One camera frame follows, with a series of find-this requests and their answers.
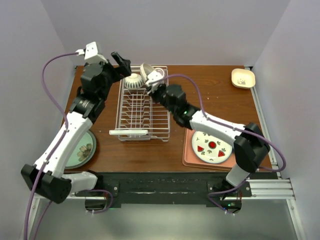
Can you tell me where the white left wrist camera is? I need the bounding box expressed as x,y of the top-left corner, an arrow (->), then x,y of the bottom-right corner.
75,41 -> 107,64

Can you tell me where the cream plate with blue swirl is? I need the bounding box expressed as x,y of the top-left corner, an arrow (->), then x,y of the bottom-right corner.
139,63 -> 154,82

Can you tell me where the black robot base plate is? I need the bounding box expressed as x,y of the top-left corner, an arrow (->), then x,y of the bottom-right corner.
76,172 -> 252,211

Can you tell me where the white watermelon pattern plate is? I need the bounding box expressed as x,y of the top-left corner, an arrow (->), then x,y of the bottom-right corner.
191,131 -> 233,164

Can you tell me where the floral plate under green plate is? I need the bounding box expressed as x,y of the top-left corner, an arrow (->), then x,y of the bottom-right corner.
65,130 -> 97,170

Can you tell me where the purple translucent measuring cup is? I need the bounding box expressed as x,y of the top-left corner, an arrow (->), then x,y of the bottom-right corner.
154,67 -> 166,78

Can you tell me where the cream square panda bowl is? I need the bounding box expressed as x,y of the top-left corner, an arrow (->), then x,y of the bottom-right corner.
231,68 -> 256,89

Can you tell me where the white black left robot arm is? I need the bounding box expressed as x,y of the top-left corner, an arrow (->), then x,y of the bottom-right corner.
21,52 -> 132,204

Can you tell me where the white wire dish rack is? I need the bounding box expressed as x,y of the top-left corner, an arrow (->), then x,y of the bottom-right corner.
109,65 -> 170,142

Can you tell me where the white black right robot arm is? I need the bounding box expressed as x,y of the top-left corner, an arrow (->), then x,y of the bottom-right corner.
146,83 -> 271,197

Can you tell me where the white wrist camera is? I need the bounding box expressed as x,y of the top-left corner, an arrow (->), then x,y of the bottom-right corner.
75,41 -> 107,64
145,70 -> 164,91

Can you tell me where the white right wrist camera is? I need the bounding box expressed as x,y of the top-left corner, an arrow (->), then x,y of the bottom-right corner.
145,70 -> 164,91

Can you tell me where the pink plastic tray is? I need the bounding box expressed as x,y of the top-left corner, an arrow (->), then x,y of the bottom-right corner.
182,129 -> 236,172

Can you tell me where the white bowl with blue dashes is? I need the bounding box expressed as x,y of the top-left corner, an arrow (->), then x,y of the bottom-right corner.
124,73 -> 144,90

